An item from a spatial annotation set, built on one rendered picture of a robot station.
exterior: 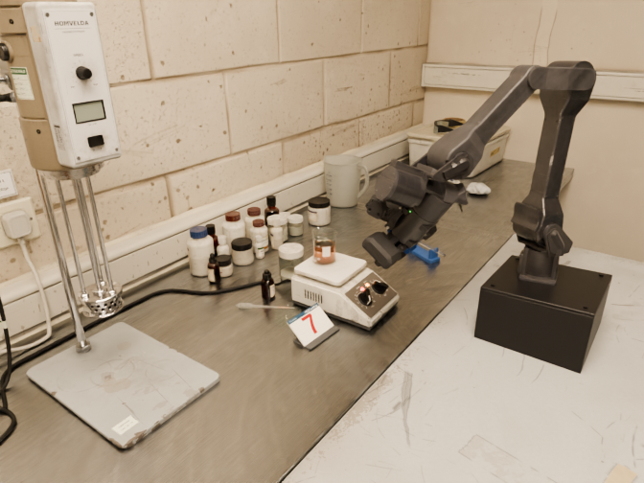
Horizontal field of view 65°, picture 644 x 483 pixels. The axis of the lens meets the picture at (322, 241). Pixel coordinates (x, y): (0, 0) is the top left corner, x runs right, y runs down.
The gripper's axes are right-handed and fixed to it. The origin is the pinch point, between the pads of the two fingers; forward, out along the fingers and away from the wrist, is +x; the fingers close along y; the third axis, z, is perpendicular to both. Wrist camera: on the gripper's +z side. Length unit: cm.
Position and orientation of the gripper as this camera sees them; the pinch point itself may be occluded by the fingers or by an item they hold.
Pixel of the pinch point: (386, 253)
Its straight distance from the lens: 94.2
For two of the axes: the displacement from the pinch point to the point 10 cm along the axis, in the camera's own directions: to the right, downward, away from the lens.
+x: -4.5, 6.2, 6.4
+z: -6.7, -7.1, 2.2
